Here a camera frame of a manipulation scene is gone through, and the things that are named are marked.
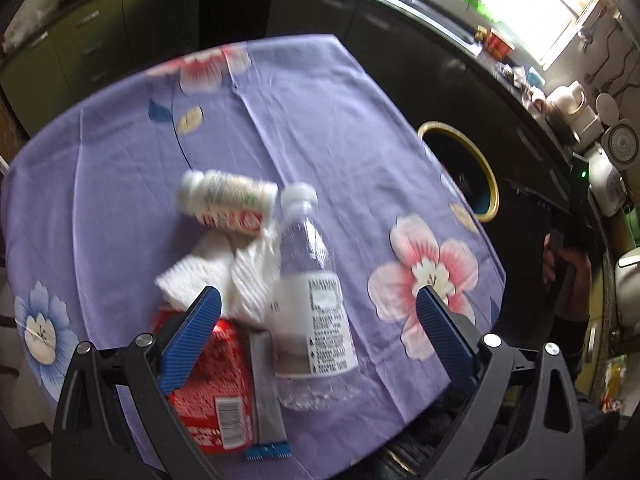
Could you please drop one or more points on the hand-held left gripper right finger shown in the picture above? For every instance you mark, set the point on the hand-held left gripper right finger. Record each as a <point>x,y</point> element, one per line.
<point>445,340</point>

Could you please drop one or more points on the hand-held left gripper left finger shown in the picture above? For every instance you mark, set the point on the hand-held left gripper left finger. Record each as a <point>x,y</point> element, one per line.
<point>190,345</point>

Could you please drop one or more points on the red snack packet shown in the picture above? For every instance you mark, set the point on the red snack packet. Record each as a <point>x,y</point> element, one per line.
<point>220,375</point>

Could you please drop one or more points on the white tissue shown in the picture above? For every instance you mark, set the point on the white tissue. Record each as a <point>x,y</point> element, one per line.
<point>215,265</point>

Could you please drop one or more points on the silver foil snack wrapper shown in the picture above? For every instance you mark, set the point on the silver foil snack wrapper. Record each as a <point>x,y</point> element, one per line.
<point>265,385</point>

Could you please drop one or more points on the black bin with yellow rim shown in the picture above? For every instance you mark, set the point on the black bin with yellow rim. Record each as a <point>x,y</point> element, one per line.
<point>465,170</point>

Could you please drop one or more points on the clear plastic water bottle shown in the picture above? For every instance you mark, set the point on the clear plastic water bottle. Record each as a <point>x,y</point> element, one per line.
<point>320,310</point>

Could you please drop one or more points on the small white yogurt bottle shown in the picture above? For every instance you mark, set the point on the small white yogurt bottle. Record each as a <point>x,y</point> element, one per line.
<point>225,200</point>

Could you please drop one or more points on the person's right hand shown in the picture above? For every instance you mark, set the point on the person's right hand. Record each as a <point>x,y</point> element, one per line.
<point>582,280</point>

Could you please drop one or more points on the white kitchen appliance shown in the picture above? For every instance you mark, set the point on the white kitchen appliance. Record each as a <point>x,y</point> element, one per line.
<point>575,110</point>
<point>630,285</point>
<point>607,180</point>

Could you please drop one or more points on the white round ribbed disc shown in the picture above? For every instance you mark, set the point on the white round ribbed disc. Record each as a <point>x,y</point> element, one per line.
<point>622,141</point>

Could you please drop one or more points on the blue cup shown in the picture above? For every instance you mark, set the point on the blue cup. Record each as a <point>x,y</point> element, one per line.
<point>534,77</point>

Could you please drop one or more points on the dark crumpled rag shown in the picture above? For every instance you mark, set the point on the dark crumpled rag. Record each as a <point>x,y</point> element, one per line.
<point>512,72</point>

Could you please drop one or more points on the red instant noodle cup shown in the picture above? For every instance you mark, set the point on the red instant noodle cup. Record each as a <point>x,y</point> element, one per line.
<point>501,44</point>

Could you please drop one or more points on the kitchen window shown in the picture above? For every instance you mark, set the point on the kitchen window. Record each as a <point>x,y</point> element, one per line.
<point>550,0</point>

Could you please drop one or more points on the dark base cabinet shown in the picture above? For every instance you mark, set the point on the dark base cabinet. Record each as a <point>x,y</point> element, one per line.
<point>400,60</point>

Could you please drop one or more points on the steel kitchen sink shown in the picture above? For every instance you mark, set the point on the steel kitchen sink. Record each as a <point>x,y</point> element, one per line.
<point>440,15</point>

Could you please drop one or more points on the purple floral tablecloth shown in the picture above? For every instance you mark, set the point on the purple floral tablecloth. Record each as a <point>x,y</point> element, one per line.
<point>325,135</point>

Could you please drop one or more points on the green base cabinet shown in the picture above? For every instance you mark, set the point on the green base cabinet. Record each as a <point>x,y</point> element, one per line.
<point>75,45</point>

